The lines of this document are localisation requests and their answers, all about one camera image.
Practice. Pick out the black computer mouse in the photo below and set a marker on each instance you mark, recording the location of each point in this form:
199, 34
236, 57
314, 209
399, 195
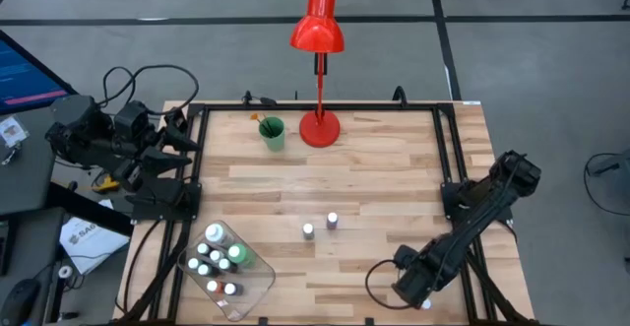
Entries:
19, 301

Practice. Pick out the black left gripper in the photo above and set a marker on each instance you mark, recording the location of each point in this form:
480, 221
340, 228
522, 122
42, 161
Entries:
133, 121

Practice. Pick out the orange paint bottle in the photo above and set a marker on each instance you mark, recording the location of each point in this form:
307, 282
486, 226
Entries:
212, 285

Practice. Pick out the large green paint bottle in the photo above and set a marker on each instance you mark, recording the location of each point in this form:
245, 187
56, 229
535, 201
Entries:
238, 254

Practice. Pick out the computer monitor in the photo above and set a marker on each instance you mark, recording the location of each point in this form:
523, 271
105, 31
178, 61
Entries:
24, 80

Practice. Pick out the grey desk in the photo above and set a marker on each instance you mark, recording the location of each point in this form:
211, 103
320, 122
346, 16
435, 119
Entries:
24, 178

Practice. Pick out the red desk lamp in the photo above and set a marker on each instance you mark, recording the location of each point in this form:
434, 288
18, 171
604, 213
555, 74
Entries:
317, 30

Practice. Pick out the purple paint bottle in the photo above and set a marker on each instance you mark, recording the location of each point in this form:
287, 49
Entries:
333, 220

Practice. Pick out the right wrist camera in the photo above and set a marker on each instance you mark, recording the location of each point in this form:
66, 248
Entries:
404, 257

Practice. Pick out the dark brown paint bottle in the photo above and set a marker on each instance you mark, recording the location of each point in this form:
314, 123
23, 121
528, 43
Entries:
203, 248

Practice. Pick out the white paint bottle black label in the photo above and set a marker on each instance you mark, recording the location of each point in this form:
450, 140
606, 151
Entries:
215, 255

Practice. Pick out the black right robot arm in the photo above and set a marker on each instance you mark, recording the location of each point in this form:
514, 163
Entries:
492, 203

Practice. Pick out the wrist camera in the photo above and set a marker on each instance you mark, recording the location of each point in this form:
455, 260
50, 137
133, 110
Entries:
404, 257
129, 176

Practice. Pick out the large white paint bottle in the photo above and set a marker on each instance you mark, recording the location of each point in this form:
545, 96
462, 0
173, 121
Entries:
215, 232

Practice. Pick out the dark blue paint bottle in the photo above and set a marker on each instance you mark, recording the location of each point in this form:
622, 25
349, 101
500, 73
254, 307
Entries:
225, 264

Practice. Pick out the clear plastic tray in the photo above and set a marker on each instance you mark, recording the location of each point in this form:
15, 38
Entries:
246, 301

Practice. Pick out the small clear plastic bag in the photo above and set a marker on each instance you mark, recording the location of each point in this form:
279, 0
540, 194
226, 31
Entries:
12, 131

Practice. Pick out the white tape roll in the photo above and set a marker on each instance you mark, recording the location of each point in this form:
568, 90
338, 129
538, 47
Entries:
65, 271

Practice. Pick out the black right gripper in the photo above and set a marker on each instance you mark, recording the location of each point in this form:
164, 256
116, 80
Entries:
418, 281

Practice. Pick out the black desk beam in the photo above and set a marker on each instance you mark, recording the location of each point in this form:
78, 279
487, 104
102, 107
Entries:
88, 213

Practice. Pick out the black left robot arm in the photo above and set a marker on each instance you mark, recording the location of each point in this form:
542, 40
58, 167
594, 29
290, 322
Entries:
74, 134

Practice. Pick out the orange-tipped paintbrush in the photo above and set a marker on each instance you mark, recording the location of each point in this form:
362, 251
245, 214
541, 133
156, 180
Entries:
254, 117

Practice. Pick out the dark green paint bottle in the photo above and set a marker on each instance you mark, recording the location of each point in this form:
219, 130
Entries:
203, 269

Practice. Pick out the white paper booklet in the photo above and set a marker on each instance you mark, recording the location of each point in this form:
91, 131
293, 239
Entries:
93, 242

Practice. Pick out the green cup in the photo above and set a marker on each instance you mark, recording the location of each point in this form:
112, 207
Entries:
272, 139

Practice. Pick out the red paint bottle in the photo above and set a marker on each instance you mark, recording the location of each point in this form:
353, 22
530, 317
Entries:
426, 305

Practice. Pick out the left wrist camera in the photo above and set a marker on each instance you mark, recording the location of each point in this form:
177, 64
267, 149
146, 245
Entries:
129, 176

